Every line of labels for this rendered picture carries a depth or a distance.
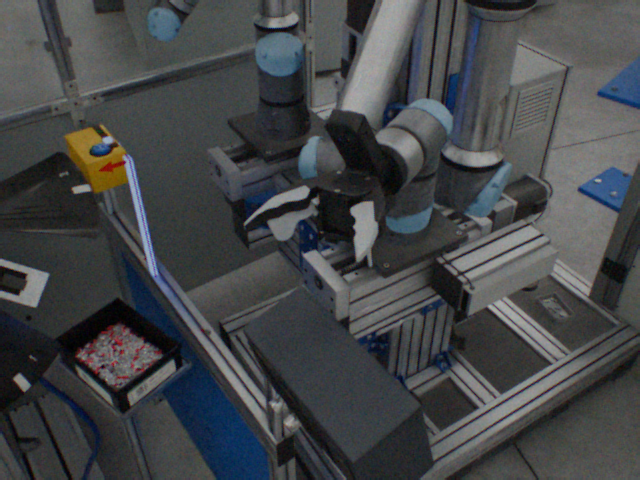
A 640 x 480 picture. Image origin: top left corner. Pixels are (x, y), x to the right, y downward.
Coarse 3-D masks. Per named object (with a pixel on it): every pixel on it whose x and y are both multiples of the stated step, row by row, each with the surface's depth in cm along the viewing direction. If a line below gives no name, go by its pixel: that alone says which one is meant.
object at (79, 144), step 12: (84, 132) 162; (108, 132) 162; (72, 144) 158; (84, 144) 158; (108, 144) 158; (72, 156) 162; (84, 156) 153; (96, 156) 153; (108, 156) 154; (120, 156) 155; (84, 168) 154; (96, 168) 153; (120, 168) 157; (96, 180) 155; (108, 180) 157; (120, 180) 159; (96, 192) 157
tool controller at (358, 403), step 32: (256, 320) 91; (288, 320) 90; (320, 320) 89; (256, 352) 89; (288, 352) 86; (320, 352) 85; (352, 352) 84; (288, 384) 83; (320, 384) 82; (352, 384) 81; (384, 384) 80; (320, 416) 79; (352, 416) 78; (384, 416) 77; (416, 416) 78; (320, 448) 93; (352, 448) 76; (384, 448) 77; (416, 448) 83
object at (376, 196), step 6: (378, 186) 76; (372, 192) 75; (378, 192) 75; (354, 198) 75; (360, 198) 75; (366, 198) 74; (372, 198) 74; (378, 198) 74; (384, 198) 74; (378, 204) 73; (384, 204) 73; (378, 210) 72; (384, 210) 73; (378, 216) 71
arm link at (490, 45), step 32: (480, 0) 97; (512, 0) 95; (480, 32) 101; (512, 32) 100; (480, 64) 104; (512, 64) 105; (480, 96) 107; (480, 128) 111; (448, 160) 116; (480, 160) 114; (448, 192) 119; (480, 192) 116
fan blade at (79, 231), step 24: (48, 168) 129; (72, 168) 130; (0, 192) 123; (24, 192) 124; (48, 192) 125; (72, 192) 127; (0, 216) 118; (24, 216) 119; (48, 216) 121; (72, 216) 123; (96, 216) 125
